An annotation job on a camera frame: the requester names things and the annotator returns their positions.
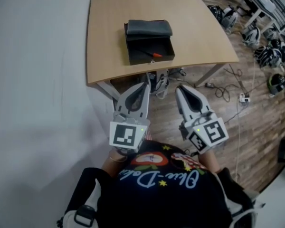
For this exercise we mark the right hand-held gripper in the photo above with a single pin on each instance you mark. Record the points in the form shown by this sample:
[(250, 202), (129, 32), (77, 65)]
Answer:
[(213, 132)]

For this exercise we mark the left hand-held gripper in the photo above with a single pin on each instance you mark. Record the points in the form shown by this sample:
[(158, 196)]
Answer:
[(123, 134)]

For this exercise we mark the black drawer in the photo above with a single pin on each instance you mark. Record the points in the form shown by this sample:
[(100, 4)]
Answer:
[(145, 60)]

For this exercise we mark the orange black screwdriver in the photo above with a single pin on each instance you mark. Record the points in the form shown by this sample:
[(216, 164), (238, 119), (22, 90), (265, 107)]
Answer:
[(156, 55)]

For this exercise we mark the person's right forearm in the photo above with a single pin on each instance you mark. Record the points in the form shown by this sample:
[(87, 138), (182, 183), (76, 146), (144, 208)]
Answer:
[(207, 161)]

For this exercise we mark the person's left forearm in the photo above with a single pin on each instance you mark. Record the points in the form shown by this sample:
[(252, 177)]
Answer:
[(114, 165)]

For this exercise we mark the black power adapter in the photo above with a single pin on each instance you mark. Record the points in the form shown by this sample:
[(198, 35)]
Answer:
[(209, 85)]

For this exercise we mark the white table leg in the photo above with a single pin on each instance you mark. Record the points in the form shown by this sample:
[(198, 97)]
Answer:
[(210, 73), (109, 90)]

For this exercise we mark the grey white helmet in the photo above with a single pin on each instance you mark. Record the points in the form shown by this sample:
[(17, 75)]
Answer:
[(162, 82)]

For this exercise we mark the white power strip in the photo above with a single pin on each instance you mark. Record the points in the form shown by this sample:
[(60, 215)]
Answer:
[(244, 97)]

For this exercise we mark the grey folded cloth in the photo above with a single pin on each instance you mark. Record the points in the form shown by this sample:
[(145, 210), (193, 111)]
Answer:
[(148, 27)]

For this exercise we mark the group of black white helmets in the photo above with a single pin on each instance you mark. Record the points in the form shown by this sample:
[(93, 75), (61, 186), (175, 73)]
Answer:
[(251, 35)]

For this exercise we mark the black printed shirt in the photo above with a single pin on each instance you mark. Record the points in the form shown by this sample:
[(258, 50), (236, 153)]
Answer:
[(166, 198)]

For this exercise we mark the white desk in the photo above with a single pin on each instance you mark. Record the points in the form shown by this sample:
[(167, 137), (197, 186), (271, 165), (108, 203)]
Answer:
[(263, 1)]

